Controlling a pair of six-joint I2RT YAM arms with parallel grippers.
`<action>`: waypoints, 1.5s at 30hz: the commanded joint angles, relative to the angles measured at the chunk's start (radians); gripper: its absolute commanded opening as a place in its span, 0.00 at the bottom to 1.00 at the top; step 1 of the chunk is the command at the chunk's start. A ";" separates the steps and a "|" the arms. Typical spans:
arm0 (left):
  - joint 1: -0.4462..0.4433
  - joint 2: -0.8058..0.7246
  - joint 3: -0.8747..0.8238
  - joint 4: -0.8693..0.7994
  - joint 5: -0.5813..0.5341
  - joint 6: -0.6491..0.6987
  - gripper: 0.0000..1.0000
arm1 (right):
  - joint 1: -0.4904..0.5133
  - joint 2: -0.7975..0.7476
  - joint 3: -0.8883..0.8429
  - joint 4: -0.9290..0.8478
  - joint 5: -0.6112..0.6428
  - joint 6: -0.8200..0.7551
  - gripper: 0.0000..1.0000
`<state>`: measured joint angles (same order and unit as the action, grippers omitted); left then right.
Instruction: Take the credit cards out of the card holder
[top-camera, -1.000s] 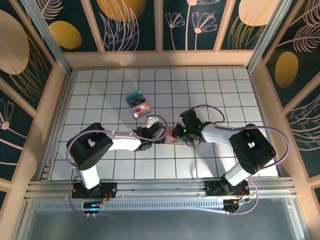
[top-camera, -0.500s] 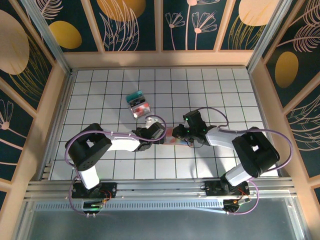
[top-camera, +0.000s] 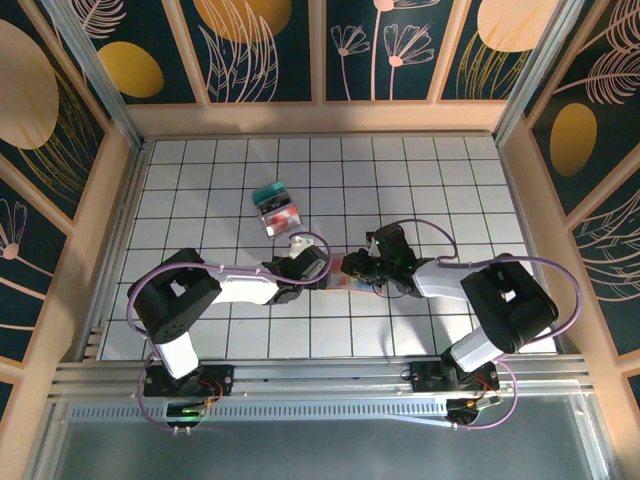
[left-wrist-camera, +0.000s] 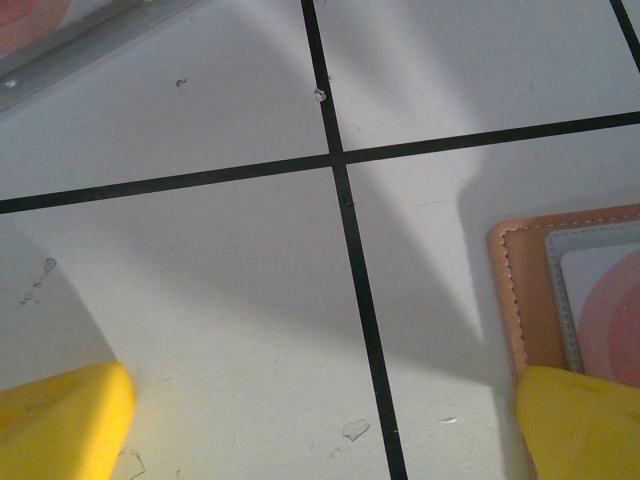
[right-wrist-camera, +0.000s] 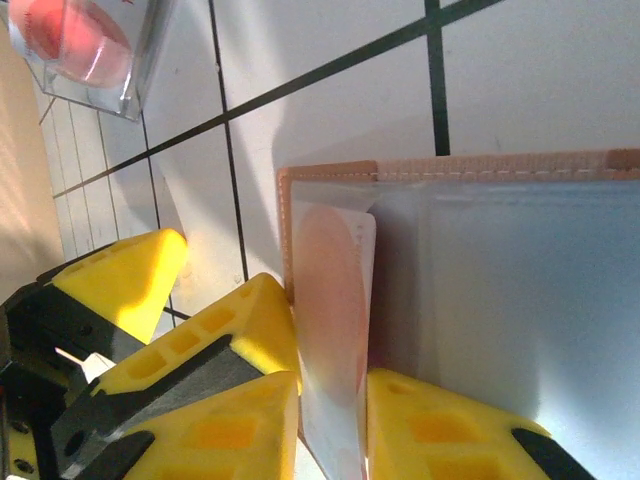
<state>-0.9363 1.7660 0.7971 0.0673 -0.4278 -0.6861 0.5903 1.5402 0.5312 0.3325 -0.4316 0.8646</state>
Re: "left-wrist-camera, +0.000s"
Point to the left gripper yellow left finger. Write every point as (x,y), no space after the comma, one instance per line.
(60,430)

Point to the red circle credit card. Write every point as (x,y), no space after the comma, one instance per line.
(25,20)
(615,320)

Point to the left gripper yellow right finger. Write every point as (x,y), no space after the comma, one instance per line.
(580,430)

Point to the copper framed glass tray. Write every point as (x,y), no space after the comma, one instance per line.
(530,280)

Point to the clear acrylic card box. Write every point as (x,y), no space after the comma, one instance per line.
(100,40)

